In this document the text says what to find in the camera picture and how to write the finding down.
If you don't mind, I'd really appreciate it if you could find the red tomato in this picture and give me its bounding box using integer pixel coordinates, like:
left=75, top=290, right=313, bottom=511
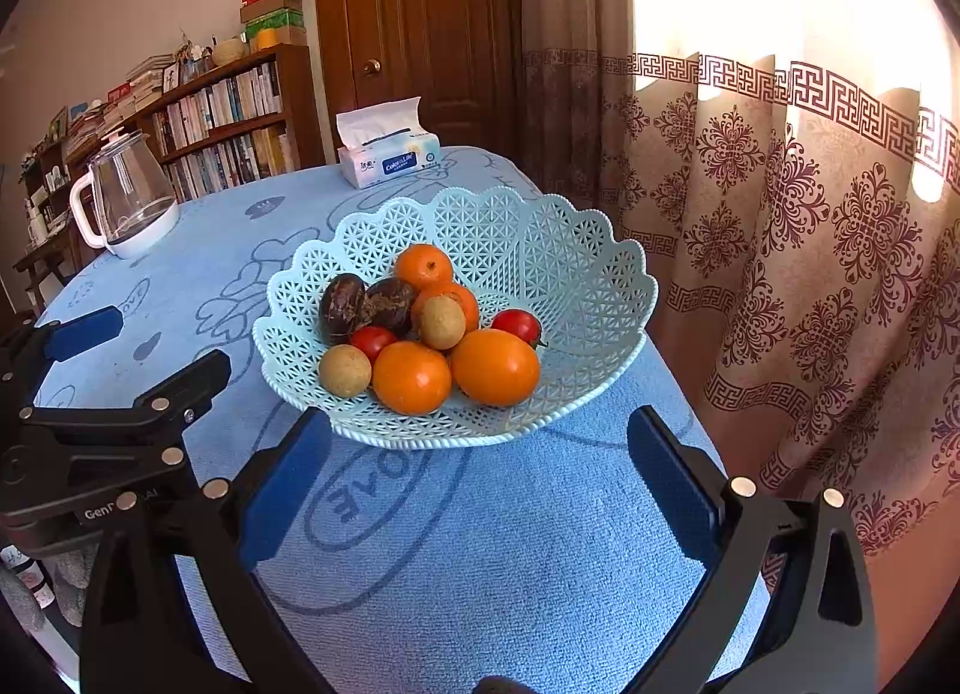
left=350, top=325, right=400, bottom=365
left=490, top=308, right=547, bottom=350

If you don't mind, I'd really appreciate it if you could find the white tissue box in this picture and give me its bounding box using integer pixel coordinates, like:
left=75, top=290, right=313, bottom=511
left=335, top=96, right=441, bottom=190

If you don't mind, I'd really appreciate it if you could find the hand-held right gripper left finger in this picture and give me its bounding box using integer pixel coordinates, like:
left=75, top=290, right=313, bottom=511
left=79, top=407, right=336, bottom=694

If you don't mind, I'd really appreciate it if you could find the glass kettle with white handle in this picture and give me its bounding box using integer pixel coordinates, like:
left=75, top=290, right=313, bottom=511
left=70, top=129, right=181, bottom=260

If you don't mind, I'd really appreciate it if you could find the light blue lattice fruit basket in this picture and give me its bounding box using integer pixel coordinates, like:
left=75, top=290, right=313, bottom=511
left=251, top=185, right=661, bottom=449

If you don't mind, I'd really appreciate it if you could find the wooden side table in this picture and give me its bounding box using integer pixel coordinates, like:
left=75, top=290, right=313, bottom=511
left=11, top=236, right=83, bottom=313

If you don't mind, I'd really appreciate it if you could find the dark brown water chestnut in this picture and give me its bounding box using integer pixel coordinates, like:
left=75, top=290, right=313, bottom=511
left=319, top=273, right=367, bottom=348
left=360, top=278, right=417, bottom=340

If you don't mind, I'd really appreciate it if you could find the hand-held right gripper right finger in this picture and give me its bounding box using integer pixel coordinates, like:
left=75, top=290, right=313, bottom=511
left=627, top=404, right=878, bottom=694

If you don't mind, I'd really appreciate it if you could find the round orange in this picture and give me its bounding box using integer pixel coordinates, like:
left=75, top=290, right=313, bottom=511
left=394, top=243, right=455, bottom=289
left=411, top=280, right=481, bottom=334
left=372, top=340, right=453, bottom=416

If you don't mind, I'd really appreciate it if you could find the beige patterned curtain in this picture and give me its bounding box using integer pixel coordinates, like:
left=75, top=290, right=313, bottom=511
left=517, top=0, right=960, bottom=665

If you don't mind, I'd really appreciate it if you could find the wooden bookshelf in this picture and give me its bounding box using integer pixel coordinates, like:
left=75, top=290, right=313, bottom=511
left=22, top=44, right=325, bottom=268

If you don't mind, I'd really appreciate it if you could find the brown cardboard box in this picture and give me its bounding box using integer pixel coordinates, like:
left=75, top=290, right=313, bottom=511
left=240, top=0, right=305, bottom=24

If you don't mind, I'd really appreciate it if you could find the stack of books atop shelf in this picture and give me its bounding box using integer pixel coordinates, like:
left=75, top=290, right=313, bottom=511
left=64, top=53, right=177, bottom=159

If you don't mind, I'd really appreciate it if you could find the brown wooden door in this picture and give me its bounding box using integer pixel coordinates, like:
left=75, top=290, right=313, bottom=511
left=312, top=0, right=524, bottom=159

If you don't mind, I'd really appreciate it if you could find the row of shelved books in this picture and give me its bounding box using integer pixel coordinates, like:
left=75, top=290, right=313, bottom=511
left=154, top=60, right=293, bottom=204

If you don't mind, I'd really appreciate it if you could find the green box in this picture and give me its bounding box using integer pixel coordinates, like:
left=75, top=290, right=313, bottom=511
left=245, top=10, right=305, bottom=35

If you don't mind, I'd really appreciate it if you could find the tan longan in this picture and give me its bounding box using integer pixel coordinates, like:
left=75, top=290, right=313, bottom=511
left=418, top=295, right=467, bottom=351
left=319, top=344, right=373, bottom=398

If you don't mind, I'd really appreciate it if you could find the large oblong orange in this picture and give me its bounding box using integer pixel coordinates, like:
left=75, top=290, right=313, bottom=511
left=450, top=328, right=542, bottom=408

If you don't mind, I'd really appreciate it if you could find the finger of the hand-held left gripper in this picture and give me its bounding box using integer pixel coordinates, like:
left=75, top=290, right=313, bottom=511
left=19, top=349, right=232, bottom=440
left=0, top=304, right=125, bottom=402

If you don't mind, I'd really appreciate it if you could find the blue printed tablecloth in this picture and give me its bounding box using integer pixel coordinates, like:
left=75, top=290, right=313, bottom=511
left=34, top=145, right=773, bottom=694

